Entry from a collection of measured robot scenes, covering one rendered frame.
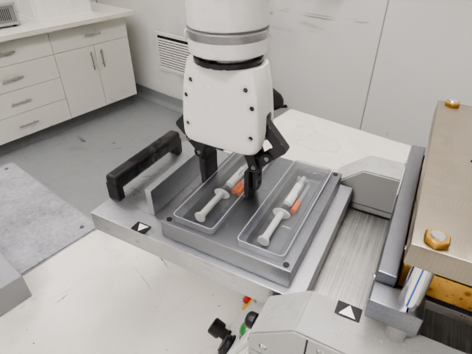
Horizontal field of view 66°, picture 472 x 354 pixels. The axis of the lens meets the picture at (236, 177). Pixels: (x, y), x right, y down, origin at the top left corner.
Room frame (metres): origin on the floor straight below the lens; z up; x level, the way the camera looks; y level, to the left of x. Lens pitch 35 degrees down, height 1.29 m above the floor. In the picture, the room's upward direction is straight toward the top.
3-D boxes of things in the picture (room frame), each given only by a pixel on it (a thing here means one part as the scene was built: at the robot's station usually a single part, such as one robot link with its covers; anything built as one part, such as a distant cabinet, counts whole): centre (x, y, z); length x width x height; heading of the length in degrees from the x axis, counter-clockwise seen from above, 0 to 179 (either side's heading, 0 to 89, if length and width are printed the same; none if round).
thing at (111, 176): (0.46, 0.13, 0.99); 0.15 x 0.02 x 0.04; 152
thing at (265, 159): (0.37, -0.03, 1.03); 0.03 x 0.03 x 0.07; 62
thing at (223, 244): (0.37, -0.03, 0.98); 0.20 x 0.17 x 0.03; 152
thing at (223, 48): (0.39, 0.01, 1.18); 0.09 x 0.08 x 0.03; 62
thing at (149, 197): (0.39, 0.01, 0.97); 0.30 x 0.22 x 0.08; 62
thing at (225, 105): (0.39, 0.01, 1.12); 0.10 x 0.08 x 0.11; 62
